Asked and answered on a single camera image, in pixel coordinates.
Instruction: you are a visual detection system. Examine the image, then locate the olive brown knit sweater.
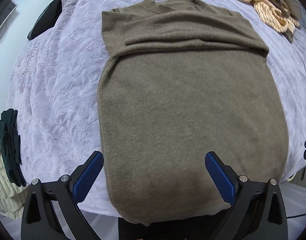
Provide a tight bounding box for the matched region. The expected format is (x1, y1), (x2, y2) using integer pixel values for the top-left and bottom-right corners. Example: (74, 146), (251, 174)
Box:
(98, 0), (289, 225)

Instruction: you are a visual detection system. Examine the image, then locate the cream ribbed garment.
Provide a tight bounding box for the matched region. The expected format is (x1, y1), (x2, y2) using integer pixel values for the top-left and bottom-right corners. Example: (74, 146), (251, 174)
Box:
(0, 151), (28, 220)

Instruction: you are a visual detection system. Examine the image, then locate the dark green folded garment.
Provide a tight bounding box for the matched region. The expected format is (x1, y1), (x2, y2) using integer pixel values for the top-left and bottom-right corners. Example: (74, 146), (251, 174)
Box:
(0, 108), (26, 187)

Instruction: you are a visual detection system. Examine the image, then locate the lavender plush bed blanket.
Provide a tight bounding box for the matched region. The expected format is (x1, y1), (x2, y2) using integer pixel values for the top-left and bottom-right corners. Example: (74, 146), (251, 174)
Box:
(7, 0), (306, 217)

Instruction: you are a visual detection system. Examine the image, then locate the cream striped garment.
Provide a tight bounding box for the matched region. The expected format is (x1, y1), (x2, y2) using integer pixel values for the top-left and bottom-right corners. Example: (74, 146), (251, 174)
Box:
(238, 0), (302, 43)

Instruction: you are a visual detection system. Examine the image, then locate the black pillow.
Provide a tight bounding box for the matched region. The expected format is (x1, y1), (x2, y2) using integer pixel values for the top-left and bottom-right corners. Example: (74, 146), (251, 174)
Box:
(27, 0), (62, 40)

